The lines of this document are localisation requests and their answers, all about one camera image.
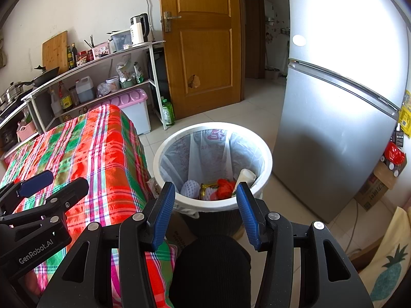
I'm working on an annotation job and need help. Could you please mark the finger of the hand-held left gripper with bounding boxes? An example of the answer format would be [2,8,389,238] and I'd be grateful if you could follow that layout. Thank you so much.
[0,177,90,227]
[0,170,54,210]

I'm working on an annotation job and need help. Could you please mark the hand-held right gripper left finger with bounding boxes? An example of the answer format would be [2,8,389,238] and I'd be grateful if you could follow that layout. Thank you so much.
[37,181,176,308]

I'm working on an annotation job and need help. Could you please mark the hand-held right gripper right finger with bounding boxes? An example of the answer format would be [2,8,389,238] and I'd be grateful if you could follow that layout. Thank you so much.
[236,181,375,308]

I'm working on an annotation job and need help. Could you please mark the large white foam fruit net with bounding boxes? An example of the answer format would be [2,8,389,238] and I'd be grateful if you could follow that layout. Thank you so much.
[180,180,201,198]

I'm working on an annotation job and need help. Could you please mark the red plastic bag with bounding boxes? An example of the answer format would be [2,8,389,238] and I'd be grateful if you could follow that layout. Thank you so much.
[216,178,237,199]

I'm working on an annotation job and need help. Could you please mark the white paper cup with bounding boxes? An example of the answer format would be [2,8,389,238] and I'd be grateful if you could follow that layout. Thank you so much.
[234,168,257,193]

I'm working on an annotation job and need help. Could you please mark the yellow foil wrapper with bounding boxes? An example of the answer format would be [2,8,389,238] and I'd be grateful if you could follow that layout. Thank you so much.
[200,183,219,199]

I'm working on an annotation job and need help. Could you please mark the clear plastic bin liner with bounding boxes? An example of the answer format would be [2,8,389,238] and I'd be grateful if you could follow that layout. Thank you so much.
[146,128,267,219]

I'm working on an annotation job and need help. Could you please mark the white rimmed waste bin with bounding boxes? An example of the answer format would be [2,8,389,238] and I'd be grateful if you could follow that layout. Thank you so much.
[153,122,273,236]

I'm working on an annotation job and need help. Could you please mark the person's left hand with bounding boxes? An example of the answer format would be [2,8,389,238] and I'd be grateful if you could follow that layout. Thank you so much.
[24,271,42,296]

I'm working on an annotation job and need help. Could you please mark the flat brown cardboard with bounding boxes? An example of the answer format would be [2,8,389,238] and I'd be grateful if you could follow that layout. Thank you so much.
[167,213,198,247]

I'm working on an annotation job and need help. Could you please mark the plaid tablecloth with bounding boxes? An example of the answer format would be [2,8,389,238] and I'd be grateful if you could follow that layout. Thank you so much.
[0,104,179,308]

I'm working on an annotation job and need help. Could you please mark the pink plastic basket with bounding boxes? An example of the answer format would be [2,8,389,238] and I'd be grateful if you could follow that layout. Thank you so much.
[16,120,37,142]

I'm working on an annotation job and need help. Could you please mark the small metal shelf rack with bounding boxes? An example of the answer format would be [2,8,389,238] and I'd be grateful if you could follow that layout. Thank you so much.
[0,101,36,155]

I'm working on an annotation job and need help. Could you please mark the black induction cooker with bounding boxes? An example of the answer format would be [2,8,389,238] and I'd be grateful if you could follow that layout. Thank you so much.
[0,98,26,116]

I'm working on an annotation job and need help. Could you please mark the clear plastic bottle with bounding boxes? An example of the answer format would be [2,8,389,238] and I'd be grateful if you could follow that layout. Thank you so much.
[48,87,63,118]

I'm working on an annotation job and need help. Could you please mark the yellow label sauce bottle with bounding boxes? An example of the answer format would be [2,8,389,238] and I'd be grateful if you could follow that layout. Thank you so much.
[58,81,73,113]

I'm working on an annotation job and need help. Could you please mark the steel pot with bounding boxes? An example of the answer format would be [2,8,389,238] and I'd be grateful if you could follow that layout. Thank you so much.
[0,82,34,103]

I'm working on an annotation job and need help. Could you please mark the plastic jug of dark liquid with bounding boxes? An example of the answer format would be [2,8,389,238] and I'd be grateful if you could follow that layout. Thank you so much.
[75,76,95,103]

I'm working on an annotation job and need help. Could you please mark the green plastic bottle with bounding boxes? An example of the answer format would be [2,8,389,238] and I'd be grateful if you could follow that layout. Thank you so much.
[161,98,175,126]

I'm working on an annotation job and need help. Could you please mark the black frying pan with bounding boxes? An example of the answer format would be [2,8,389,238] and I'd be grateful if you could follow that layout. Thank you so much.
[34,65,60,87]

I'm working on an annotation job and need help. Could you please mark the storage box with purple lid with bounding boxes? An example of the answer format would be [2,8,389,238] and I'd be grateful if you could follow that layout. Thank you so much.
[88,88,151,135]

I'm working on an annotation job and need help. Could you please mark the white plastic tub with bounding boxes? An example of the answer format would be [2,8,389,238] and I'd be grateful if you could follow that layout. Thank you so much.
[105,76,121,92]

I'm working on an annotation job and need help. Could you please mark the brown cardboard box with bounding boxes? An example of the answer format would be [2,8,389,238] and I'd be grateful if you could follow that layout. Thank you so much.
[355,162,399,212]

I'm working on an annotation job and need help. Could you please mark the wooden cutting board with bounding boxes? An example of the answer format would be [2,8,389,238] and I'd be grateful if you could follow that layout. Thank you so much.
[42,31,69,68]

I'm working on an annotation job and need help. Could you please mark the white and green food bag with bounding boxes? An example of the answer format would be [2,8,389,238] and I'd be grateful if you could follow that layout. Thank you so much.
[116,58,135,82]

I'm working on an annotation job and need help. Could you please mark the silver refrigerator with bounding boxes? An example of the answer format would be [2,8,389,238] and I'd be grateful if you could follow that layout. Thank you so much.
[272,0,411,223]

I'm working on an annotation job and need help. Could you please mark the large metal shelf rack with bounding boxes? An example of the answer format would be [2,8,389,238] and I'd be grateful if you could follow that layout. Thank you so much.
[22,41,167,132]

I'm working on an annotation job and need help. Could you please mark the pink chopstick holder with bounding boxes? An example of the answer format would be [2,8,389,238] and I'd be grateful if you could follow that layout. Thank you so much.
[91,42,111,59]

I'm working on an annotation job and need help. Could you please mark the pineapple print cushion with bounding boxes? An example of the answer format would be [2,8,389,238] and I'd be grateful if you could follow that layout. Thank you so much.
[358,205,411,308]

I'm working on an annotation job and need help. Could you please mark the clear lidded container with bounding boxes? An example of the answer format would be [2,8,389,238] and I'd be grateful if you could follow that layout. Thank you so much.
[111,30,133,53]

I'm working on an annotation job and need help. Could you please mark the wooden door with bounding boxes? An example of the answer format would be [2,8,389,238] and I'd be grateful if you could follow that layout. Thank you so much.
[158,0,245,121]

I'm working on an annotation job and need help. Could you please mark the white electric kettle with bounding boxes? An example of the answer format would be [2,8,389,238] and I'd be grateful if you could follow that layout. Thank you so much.
[130,13,150,47]

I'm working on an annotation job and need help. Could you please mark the yellow paper notes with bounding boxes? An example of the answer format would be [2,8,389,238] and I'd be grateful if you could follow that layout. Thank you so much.
[398,90,411,135]

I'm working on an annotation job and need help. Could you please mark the metal door handle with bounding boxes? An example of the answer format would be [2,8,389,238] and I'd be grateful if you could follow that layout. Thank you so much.
[162,11,182,33]

